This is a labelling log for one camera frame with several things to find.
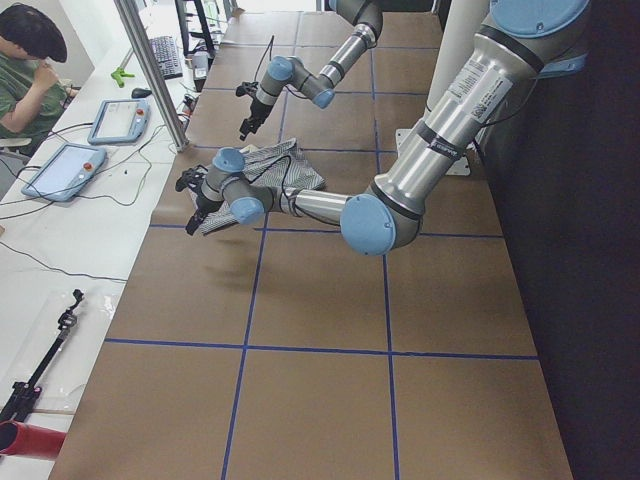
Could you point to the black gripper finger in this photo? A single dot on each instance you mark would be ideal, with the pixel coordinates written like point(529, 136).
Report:
point(195, 222)
point(249, 126)

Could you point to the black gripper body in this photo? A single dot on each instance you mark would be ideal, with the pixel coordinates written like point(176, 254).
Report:
point(258, 108)
point(203, 202)

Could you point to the navy white striped polo shirt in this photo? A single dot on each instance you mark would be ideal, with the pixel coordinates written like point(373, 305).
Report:
point(254, 183)

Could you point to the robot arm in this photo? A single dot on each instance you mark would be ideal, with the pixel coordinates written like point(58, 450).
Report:
point(283, 72)
point(517, 41)

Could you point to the black keyboard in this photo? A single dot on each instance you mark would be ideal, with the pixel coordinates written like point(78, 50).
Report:
point(166, 53)

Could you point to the black computer mouse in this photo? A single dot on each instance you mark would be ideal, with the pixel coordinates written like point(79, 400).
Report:
point(140, 93)

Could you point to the far teach pendant tablet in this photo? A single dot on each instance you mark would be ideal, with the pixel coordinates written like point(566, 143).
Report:
point(119, 122)

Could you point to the teach pendant tablet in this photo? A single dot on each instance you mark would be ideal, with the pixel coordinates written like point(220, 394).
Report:
point(119, 122)
point(70, 168)

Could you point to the near teach pendant tablet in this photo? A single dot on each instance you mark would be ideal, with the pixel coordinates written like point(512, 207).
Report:
point(70, 168)

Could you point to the green plastic clamp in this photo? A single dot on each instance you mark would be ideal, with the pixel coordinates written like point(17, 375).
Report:
point(119, 75)

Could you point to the person in green shirt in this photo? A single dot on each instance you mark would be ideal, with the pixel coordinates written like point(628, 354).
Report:
point(33, 97)

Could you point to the red cylinder tube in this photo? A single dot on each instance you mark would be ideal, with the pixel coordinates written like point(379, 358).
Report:
point(31, 441)

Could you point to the aluminium frame post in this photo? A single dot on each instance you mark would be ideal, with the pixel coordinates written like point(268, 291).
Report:
point(141, 47)

